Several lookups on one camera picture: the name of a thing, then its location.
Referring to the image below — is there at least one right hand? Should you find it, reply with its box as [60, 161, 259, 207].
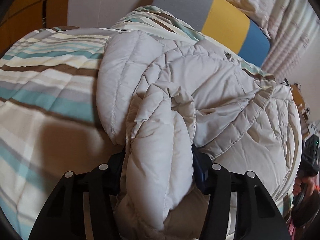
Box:
[292, 177, 319, 202]

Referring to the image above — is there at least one orange wooden wardrobe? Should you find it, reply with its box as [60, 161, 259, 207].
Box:
[1, 0, 68, 55]

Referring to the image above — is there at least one grey yellow blue headboard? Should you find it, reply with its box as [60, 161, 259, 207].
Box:
[153, 0, 270, 67]

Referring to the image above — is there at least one wooden side table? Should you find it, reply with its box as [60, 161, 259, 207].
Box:
[282, 79, 310, 140]

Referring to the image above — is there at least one striped bed comforter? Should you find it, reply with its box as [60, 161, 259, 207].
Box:
[0, 4, 286, 240]

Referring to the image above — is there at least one pink patterned curtain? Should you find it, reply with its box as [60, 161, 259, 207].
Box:
[226, 0, 319, 80]

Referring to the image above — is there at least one white puffer down jacket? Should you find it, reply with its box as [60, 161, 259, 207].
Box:
[97, 31, 302, 239]

